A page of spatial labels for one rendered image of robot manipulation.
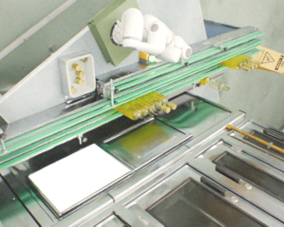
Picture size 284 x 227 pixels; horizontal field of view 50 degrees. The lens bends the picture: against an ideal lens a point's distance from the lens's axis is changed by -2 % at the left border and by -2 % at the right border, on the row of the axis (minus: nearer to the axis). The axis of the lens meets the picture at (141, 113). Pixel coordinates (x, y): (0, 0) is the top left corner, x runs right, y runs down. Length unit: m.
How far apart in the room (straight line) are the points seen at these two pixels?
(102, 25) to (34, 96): 0.53
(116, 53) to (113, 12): 0.24
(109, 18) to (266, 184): 1.20
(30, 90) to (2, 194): 0.54
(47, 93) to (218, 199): 1.05
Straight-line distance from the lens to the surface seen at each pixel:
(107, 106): 1.79
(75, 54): 1.75
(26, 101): 1.74
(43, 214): 1.47
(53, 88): 1.78
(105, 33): 1.77
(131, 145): 1.75
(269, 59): 4.97
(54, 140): 1.69
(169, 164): 1.64
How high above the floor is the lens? 2.22
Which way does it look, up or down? 39 degrees down
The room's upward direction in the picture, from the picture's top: 118 degrees clockwise
